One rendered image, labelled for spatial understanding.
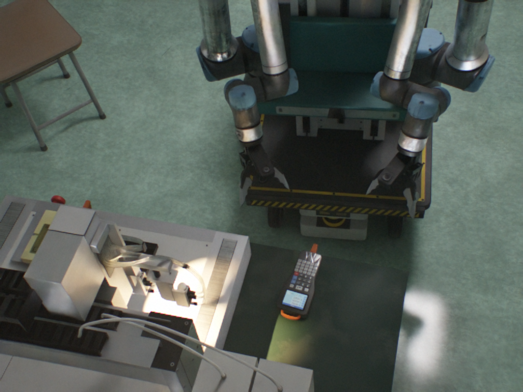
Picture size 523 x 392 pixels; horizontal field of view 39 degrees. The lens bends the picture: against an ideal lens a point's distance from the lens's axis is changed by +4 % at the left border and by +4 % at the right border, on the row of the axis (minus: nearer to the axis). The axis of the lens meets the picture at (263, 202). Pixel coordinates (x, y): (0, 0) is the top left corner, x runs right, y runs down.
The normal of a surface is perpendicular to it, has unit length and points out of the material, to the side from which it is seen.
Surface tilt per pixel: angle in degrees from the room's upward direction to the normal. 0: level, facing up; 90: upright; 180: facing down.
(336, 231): 90
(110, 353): 0
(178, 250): 0
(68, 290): 90
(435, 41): 8
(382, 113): 90
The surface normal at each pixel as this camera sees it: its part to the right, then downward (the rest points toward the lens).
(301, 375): -0.07, -0.57
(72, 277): 0.97, 0.16
